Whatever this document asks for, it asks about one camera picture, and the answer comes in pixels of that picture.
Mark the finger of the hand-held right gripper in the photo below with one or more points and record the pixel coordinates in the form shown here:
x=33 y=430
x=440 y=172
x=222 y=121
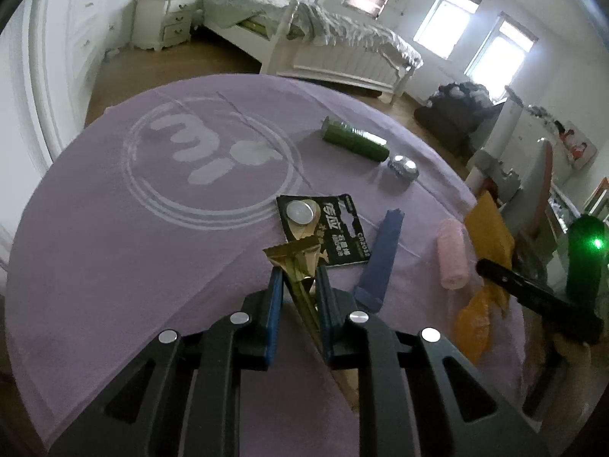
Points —
x=523 y=290

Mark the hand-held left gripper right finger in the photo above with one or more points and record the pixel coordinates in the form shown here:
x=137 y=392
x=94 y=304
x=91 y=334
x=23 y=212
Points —
x=323 y=314

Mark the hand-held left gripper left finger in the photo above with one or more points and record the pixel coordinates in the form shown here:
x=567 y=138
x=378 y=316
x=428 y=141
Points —
x=275 y=314

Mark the gold foil wrapper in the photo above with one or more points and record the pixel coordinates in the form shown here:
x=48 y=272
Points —
x=295 y=266

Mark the yellow plastic bag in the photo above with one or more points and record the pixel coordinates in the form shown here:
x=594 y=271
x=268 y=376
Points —
x=490 y=233

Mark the cluttered glass shelf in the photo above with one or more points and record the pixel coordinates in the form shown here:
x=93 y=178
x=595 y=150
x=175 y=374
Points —
x=585 y=204

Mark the pink paper roll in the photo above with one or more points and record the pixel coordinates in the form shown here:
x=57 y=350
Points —
x=452 y=252

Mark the black battery blister pack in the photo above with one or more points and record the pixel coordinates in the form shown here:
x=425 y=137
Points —
x=342 y=233

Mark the blue plastic strip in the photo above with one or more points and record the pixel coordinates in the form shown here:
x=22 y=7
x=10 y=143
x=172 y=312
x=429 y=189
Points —
x=383 y=252

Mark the grey clamp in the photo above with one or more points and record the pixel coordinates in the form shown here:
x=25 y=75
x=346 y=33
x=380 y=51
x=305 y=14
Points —
x=497 y=171

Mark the white dresser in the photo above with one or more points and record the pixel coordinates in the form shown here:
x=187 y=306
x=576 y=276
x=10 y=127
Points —
x=542 y=128

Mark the white pole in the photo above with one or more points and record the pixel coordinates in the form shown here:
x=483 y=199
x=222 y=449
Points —
x=499 y=128

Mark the silver foil ball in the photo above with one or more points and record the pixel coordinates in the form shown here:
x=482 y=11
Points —
x=403 y=167

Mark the green bag roll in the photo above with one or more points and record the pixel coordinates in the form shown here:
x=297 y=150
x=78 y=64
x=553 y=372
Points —
x=354 y=140

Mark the dark clothes pile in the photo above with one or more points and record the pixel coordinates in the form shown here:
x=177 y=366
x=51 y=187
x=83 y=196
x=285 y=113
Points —
x=456 y=109

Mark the bright window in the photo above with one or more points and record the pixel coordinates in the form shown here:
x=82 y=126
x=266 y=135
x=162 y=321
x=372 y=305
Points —
x=445 y=24
x=499 y=57

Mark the white wooden bed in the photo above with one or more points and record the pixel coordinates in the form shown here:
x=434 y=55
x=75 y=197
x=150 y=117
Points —
x=333 y=64

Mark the grey green quilt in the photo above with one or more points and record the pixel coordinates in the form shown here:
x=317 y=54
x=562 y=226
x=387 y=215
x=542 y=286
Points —
x=333 y=26

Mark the white nightstand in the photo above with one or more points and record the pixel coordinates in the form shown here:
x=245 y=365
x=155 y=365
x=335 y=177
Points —
x=164 y=21

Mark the white wardrobe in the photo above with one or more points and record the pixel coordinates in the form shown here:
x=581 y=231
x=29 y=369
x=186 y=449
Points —
x=52 y=47

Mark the wall poster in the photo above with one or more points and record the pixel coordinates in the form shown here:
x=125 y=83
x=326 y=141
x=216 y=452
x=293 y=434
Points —
x=575 y=145

